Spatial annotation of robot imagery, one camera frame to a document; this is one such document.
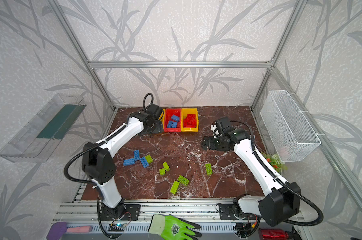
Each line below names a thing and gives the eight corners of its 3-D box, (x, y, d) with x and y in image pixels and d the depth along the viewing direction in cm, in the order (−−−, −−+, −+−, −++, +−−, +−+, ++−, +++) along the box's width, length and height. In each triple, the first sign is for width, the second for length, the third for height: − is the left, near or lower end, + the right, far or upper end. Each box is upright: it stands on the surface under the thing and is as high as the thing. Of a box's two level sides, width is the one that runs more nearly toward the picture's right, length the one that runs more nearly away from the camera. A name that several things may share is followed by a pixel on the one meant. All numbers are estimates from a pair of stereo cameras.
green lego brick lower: (177, 179, 86) (176, 178, 85) (179, 175, 88) (179, 174, 87) (187, 185, 84) (187, 184, 83) (189, 180, 86) (189, 179, 84)
